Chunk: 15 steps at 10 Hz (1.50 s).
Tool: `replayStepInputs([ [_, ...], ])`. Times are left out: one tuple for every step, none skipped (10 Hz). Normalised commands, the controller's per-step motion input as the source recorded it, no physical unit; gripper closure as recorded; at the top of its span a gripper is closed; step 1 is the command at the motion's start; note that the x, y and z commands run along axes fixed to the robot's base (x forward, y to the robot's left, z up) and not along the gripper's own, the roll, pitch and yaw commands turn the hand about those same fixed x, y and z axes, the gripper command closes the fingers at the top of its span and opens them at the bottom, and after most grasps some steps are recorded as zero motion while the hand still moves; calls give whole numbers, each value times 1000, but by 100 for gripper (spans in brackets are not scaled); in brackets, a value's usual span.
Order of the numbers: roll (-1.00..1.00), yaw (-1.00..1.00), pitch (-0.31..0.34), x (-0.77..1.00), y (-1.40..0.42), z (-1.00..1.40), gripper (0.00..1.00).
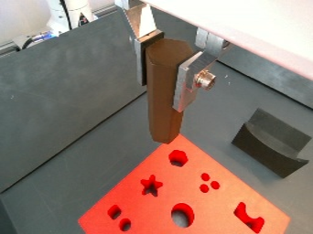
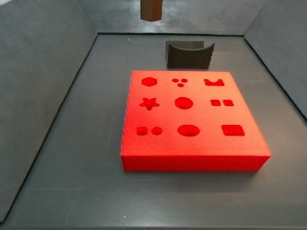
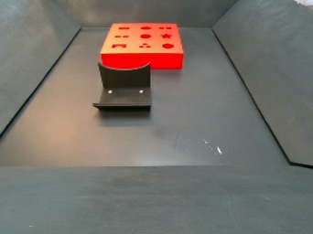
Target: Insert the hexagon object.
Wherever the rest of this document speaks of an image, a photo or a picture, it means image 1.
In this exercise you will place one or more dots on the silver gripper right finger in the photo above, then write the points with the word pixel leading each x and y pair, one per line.
pixel 195 75

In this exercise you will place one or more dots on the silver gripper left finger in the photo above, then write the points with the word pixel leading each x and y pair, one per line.
pixel 144 32

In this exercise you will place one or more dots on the brown hexagonal prism peg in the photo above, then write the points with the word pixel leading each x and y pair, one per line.
pixel 164 57

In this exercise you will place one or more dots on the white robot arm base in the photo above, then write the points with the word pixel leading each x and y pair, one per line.
pixel 69 14

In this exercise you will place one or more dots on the grey vertical side panel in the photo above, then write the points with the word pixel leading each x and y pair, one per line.
pixel 61 87

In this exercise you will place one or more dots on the black curved holder block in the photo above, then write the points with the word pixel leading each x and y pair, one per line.
pixel 272 142

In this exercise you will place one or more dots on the red shape-sorting board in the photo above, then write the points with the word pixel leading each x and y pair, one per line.
pixel 183 193

